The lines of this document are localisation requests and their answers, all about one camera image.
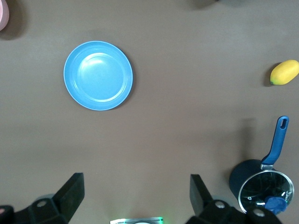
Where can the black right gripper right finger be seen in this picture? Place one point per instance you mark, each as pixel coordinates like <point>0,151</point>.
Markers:
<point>210,205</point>

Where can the glass lid with blue knob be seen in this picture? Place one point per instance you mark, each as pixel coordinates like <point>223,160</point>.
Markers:
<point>264,191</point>

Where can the yellow toy lemon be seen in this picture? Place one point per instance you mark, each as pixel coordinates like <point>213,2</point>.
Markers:
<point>283,72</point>

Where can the blue shallow bowl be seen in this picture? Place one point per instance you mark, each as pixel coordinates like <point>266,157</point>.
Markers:
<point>98,75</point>

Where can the dark blue saucepan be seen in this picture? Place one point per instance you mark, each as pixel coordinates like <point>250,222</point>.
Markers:
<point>247,172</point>

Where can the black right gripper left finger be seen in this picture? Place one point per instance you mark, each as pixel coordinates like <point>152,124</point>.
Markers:
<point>63,200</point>

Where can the small deep pink bowl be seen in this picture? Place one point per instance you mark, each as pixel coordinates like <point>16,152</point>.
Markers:
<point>3,14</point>

